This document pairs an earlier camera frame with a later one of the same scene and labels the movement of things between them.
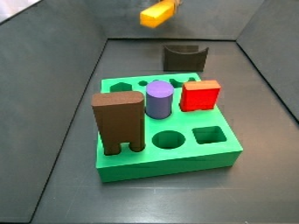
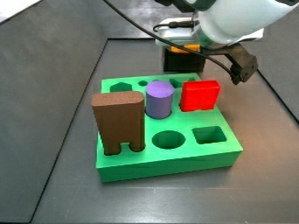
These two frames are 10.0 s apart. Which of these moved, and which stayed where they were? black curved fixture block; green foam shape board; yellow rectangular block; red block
Moved: yellow rectangular block
Stayed: green foam shape board; black curved fixture block; red block
